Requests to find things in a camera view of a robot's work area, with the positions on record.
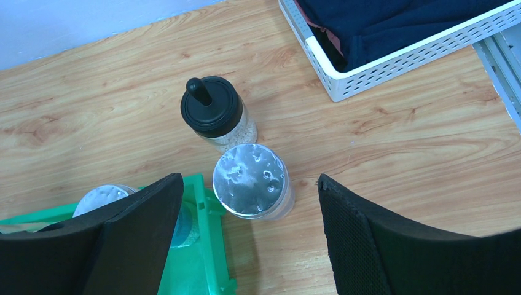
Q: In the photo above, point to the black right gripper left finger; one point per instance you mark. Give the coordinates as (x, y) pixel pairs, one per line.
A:
(119, 248)

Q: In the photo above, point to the silver-lid jar in bin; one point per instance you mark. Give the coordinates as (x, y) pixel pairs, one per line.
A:
(185, 233)

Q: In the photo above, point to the dark blue folded cloth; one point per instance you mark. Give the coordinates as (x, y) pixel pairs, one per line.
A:
(369, 30)

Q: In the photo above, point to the right black-spout seasoning jar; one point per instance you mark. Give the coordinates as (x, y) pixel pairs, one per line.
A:
(215, 111)

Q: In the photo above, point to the pink folded cloth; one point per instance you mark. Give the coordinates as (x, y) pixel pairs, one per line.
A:
(326, 39)

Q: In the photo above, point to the white perforated plastic basket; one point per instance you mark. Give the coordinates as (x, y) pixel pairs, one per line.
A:
(340, 86)

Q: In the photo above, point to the aluminium rail frame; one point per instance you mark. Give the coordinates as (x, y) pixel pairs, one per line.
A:
(500, 56)

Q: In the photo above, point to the green three-compartment plastic bin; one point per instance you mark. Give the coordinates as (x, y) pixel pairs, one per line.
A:
(197, 269)

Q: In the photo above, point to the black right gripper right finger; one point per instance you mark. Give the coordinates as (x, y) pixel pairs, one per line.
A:
(373, 250)

